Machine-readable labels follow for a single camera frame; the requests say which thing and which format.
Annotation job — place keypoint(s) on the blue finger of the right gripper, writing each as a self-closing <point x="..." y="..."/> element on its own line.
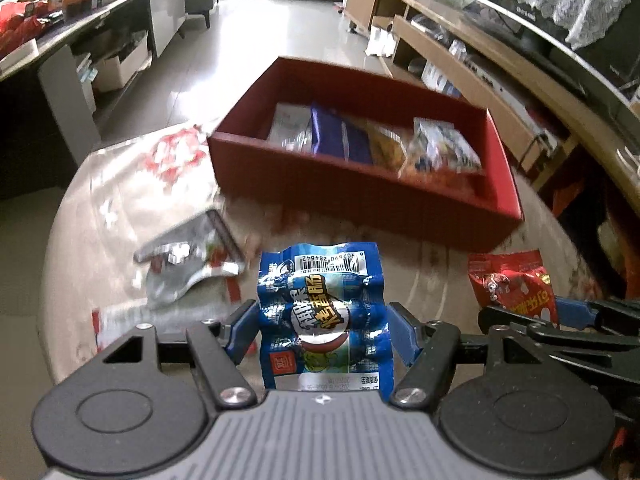
<point x="539" y="330"/>
<point x="575" y="313"/>

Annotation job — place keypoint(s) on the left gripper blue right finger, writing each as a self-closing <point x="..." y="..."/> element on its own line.
<point x="410" y="336"/>

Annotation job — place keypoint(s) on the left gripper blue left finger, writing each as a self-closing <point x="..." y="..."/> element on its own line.
<point x="233" y="335"/>

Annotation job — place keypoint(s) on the red orange snack pack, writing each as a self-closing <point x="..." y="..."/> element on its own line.
<point x="517" y="282"/>

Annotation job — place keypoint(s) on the blue sausage snack pack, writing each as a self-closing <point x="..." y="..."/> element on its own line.
<point x="323" y="319"/>

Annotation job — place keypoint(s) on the silver foil snack pouch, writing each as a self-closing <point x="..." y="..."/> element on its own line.
<point x="194" y="251"/>

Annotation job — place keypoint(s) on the red white long snack pack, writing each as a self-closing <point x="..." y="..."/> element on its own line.
<point x="213" y="299"/>

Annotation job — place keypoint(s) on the Kapron green white pack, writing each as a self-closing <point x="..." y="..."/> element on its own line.
<point x="440" y="146"/>

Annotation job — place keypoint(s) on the yellow egg waffle clear pack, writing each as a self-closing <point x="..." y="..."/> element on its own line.
<point x="388" y="145"/>

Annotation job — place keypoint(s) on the white green long snack pack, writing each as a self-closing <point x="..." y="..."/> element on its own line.
<point x="291" y="128"/>

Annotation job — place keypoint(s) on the blue wafer biscuit pack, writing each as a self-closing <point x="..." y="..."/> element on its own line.
<point x="337" y="137"/>

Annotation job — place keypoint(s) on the red cardboard box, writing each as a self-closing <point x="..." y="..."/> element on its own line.
<point x="472" y="211"/>

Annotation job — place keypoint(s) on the black television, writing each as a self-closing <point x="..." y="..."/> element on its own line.
<point x="615" y="56"/>

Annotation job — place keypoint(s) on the white storage box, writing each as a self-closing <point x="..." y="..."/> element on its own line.
<point x="117" y="70"/>

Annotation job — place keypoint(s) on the wooden TV console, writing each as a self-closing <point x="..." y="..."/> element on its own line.
<point x="538" y="159"/>

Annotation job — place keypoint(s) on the dark grey sideboard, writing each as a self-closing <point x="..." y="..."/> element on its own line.
<point x="47" y="127"/>

